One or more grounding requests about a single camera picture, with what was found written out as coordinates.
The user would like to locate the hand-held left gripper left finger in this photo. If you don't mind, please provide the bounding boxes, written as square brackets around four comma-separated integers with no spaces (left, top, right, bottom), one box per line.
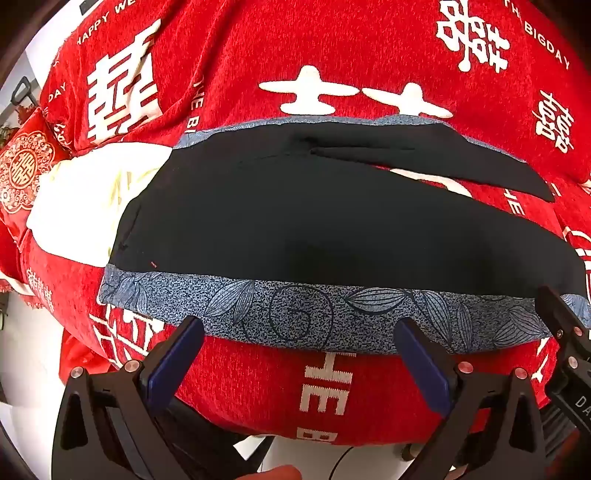
[52,315,206,480]

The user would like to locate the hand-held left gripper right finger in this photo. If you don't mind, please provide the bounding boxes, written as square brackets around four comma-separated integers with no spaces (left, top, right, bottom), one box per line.
[394,318,548,480]

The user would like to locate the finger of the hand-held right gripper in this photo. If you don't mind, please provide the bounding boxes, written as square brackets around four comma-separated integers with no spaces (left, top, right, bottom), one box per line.
[537,286,591,370]

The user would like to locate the black pants with patterned trim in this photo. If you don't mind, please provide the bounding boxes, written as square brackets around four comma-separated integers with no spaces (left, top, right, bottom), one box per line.
[98,115,591,356]

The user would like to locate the person's left hand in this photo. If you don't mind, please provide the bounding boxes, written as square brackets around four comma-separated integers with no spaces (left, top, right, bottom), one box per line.
[249,465,302,480]

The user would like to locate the cream cloth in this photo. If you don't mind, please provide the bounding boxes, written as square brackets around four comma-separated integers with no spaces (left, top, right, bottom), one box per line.
[26,142,172,265]

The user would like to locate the red embroidered cushion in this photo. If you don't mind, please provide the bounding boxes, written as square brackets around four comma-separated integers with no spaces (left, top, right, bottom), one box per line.
[0,108,70,232]

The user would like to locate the red printed blanket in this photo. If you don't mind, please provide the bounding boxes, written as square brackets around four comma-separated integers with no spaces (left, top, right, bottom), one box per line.
[0,0,591,448]

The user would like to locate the thin black cable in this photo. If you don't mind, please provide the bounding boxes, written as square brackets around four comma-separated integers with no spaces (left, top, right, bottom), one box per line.
[322,444,366,480]

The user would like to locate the black handle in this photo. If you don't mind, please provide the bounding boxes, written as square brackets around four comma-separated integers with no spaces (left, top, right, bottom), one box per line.
[11,78,35,108]

